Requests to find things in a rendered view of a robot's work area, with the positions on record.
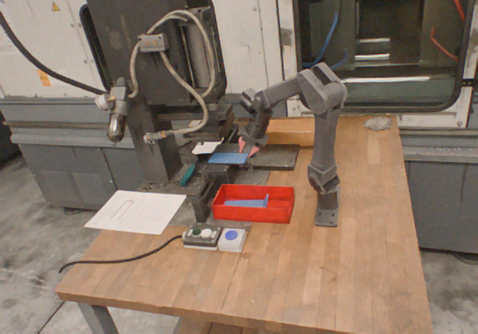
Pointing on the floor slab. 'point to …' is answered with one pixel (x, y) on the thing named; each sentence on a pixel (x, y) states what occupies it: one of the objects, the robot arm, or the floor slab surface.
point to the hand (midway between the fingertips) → (245, 153)
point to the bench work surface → (280, 258)
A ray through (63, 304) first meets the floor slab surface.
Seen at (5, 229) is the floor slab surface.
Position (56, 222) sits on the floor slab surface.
